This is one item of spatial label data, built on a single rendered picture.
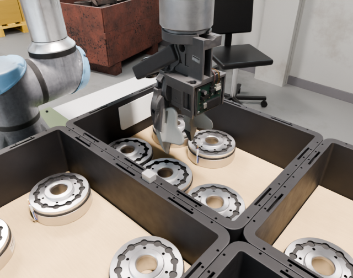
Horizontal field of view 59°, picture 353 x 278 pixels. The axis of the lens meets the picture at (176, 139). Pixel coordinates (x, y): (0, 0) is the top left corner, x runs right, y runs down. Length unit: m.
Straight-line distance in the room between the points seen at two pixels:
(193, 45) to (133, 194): 0.24
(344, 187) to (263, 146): 0.17
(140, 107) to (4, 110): 0.31
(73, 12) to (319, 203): 2.93
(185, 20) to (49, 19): 0.45
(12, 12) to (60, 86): 4.31
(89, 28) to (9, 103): 2.43
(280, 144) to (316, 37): 2.42
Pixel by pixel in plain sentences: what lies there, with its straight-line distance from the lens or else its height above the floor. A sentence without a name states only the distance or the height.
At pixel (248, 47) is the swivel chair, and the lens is 2.66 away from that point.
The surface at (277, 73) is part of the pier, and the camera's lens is 3.13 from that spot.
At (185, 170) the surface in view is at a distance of 0.60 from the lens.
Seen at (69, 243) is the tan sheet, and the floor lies 0.83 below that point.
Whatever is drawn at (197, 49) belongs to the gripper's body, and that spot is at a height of 1.11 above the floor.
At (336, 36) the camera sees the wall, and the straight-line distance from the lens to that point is 2.99.
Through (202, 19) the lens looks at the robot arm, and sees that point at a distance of 0.44.
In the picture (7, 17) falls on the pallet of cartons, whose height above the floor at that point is 0.23.
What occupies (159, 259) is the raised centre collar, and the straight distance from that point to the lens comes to 0.46.
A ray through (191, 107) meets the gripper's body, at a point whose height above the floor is 1.03.
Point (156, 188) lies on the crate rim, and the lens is 0.46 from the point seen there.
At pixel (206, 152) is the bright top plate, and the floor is 0.86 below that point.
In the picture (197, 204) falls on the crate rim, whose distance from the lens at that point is 0.44.
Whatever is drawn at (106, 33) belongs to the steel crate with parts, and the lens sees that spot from 3.08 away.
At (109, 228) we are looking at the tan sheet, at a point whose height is 0.83.
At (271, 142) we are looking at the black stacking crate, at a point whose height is 0.88.
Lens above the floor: 1.25
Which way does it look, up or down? 34 degrees down
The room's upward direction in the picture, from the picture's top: straight up
